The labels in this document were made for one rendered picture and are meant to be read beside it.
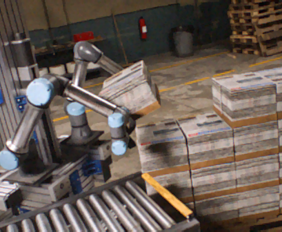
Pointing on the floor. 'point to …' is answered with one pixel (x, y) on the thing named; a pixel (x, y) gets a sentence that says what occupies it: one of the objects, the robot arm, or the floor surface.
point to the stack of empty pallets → (247, 43)
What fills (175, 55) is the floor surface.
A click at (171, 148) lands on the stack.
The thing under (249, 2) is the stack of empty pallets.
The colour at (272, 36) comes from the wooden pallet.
